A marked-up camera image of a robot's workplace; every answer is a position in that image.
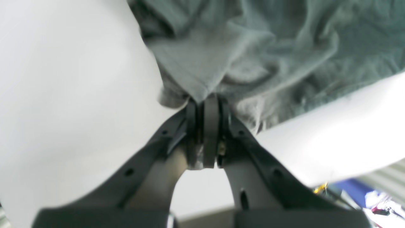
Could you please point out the dark grey t-shirt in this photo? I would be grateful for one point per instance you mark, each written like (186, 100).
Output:
(272, 60)

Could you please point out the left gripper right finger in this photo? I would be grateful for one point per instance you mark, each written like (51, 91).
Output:
(265, 193)

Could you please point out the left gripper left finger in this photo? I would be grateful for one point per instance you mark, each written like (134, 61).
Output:
(139, 194)

